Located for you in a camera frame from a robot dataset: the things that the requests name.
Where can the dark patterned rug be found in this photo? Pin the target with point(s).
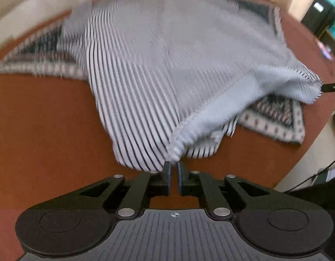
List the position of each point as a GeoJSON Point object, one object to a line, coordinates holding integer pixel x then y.
{"type": "Point", "coordinates": [276, 117]}

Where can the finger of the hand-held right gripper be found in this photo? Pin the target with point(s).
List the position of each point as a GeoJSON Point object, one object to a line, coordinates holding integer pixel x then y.
{"type": "Point", "coordinates": [332, 87]}

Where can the blue white striped shirt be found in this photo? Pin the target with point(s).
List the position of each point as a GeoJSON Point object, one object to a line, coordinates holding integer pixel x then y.
{"type": "Point", "coordinates": [162, 59]}

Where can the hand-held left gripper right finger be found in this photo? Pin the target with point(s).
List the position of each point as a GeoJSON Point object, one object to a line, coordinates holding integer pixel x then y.
{"type": "Point", "coordinates": [180, 179]}

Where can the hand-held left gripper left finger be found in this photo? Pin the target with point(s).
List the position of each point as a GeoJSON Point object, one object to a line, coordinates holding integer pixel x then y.
{"type": "Point", "coordinates": [168, 179]}

